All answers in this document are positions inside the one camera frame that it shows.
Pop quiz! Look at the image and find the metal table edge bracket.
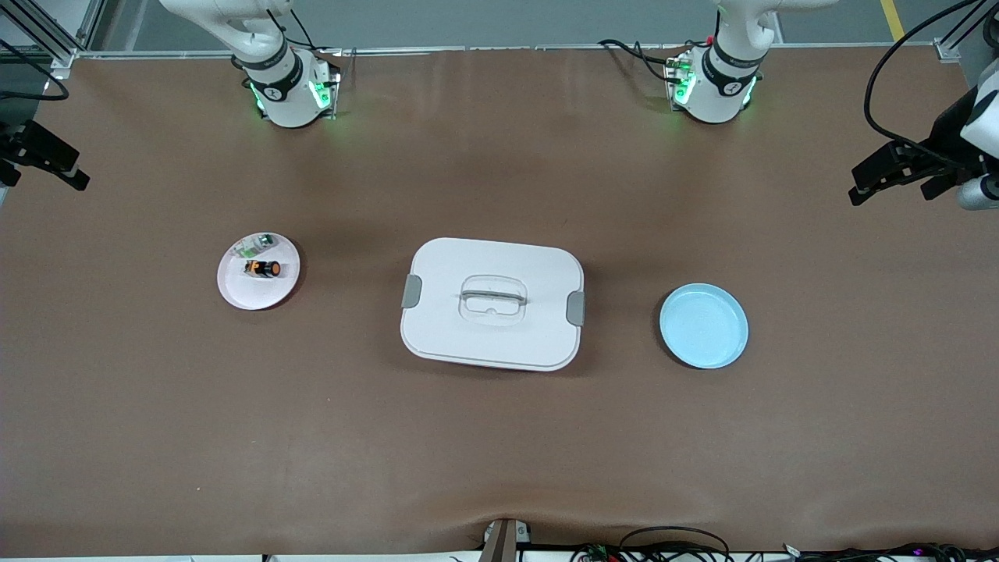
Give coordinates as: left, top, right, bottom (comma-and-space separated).
480, 518, 533, 562

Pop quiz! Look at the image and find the white lidded storage box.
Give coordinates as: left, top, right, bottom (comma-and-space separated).
400, 237, 586, 372

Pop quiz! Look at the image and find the black looped cable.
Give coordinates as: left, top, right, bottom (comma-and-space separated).
619, 526, 732, 562

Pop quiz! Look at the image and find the aluminium frame post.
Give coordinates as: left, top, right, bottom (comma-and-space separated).
934, 0, 999, 63
0, 0, 106, 79

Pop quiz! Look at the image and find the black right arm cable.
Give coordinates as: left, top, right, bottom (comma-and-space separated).
0, 74, 71, 102

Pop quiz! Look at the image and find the black floor cable bundle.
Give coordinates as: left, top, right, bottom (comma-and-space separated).
780, 542, 999, 562

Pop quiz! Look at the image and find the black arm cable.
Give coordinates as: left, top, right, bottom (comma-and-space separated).
0, 74, 71, 102
862, 0, 976, 169

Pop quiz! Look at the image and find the blue round plate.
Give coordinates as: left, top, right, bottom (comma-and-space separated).
659, 283, 748, 369

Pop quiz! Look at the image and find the pink round plate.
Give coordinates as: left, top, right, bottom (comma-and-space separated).
217, 232, 301, 311

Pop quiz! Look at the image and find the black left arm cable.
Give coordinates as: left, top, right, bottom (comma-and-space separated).
862, 0, 976, 169

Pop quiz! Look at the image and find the black base power cable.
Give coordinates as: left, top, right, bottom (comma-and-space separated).
599, 39, 680, 83

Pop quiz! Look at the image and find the translucent lid handle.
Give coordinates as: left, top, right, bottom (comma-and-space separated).
457, 275, 530, 325

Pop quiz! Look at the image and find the aluminium table edge rail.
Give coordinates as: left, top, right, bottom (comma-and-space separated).
74, 43, 937, 59

